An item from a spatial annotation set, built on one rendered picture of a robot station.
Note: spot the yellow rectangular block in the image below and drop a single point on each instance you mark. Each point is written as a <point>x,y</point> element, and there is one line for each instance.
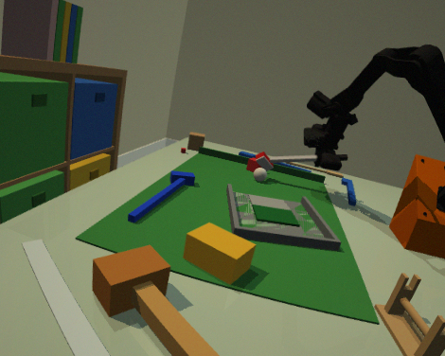
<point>218,252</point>

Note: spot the green flat mat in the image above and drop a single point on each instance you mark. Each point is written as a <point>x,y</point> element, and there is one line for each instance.
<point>316,279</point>

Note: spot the beige ball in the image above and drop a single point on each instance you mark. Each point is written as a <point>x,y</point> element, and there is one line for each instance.
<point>260,174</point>

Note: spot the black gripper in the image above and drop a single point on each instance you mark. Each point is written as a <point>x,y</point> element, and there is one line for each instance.
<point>327,158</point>

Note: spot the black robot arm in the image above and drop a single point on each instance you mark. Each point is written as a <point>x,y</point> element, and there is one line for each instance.
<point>424,69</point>

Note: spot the red cube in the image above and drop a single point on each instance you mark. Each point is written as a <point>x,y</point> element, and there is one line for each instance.
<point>252,164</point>

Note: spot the pale grey flat strip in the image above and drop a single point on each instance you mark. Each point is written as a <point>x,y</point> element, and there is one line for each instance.
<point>75,327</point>

